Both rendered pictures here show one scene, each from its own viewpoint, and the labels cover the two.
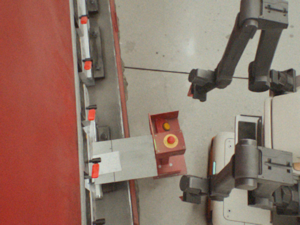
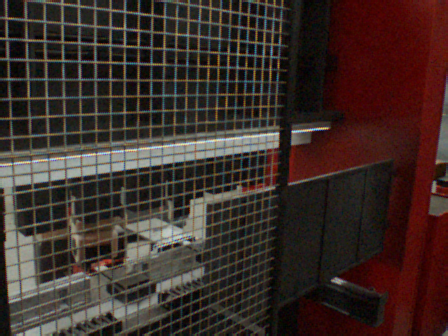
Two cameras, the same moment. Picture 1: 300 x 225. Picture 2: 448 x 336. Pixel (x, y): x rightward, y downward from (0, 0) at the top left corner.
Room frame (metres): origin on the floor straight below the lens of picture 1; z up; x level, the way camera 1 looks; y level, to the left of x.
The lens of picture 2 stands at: (1.35, 1.71, 1.70)
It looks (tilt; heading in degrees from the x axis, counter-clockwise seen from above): 12 degrees down; 229
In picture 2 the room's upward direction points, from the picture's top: 2 degrees clockwise
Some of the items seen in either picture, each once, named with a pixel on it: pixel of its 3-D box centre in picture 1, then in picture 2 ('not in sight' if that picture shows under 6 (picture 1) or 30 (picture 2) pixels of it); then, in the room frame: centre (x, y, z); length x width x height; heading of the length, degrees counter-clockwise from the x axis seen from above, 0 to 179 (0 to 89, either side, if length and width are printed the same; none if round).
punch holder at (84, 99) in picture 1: (73, 102); (143, 185); (0.48, 0.28, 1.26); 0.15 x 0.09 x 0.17; 4
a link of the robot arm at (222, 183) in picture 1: (230, 177); not in sight; (0.15, -0.23, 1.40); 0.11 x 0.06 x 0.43; 170
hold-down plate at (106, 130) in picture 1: (106, 158); not in sight; (0.35, 0.21, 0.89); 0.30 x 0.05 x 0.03; 4
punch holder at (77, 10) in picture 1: (68, 13); (41, 204); (0.88, 0.31, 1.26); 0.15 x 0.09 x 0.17; 4
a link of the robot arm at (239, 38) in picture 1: (234, 50); not in sight; (0.57, -0.30, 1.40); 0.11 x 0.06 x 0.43; 170
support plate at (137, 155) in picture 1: (124, 159); (157, 230); (0.31, 0.12, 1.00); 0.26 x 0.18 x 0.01; 94
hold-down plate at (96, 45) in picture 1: (97, 52); not in sight; (0.91, 0.25, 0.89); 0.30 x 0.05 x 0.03; 4
